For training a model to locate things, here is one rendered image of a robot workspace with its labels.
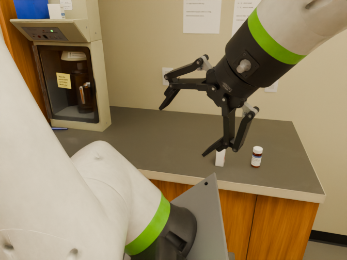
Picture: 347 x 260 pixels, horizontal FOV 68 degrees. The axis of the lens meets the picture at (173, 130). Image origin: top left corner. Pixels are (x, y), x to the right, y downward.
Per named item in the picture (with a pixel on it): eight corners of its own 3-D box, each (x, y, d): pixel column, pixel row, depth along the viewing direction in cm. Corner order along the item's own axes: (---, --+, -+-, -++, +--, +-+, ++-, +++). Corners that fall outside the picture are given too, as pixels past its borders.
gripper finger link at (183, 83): (217, 93, 43) (215, 85, 43) (167, 90, 50) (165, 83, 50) (227, 84, 46) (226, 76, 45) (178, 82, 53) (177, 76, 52)
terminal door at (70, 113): (50, 118, 146) (34, 44, 129) (99, 123, 139) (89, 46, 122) (49, 118, 145) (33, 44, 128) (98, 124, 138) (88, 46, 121)
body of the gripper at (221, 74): (216, 53, 37) (187, 90, 45) (257, 95, 37) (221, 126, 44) (239, 38, 42) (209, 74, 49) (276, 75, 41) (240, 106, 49)
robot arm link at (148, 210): (115, 286, 42) (17, 215, 37) (126, 222, 57) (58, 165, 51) (174, 241, 40) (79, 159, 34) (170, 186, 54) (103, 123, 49)
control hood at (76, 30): (32, 39, 128) (27, 18, 124) (91, 42, 122) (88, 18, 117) (14, 43, 118) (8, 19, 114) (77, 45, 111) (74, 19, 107)
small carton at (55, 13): (53, 18, 117) (51, 3, 114) (65, 18, 117) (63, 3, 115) (50, 19, 112) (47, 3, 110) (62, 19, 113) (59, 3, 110)
